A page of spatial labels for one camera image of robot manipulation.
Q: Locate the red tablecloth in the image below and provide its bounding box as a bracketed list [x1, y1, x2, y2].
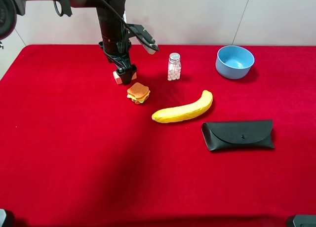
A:
[0, 45, 316, 227]

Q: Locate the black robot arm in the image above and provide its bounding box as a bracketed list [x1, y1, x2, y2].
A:
[0, 0, 136, 85]

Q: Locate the yellow toy banana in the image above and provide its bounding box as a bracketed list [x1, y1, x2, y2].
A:
[152, 90, 213, 123]

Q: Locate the blue bowl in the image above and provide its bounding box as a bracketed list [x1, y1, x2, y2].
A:
[215, 45, 255, 79]

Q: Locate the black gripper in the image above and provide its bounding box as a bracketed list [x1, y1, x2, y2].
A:
[99, 41, 137, 85]

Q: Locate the black glasses case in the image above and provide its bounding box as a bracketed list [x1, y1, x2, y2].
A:
[201, 120, 275, 151]

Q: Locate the toy sandwich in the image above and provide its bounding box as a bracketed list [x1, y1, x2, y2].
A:
[127, 82, 150, 104]

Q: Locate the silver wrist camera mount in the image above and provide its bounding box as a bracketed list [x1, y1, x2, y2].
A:
[127, 24, 159, 54]

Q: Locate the pill bottle with silver cap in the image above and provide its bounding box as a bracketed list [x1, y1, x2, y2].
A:
[167, 53, 182, 81]

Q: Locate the pink block with hole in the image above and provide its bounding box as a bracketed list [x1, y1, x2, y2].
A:
[113, 71, 137, 85]

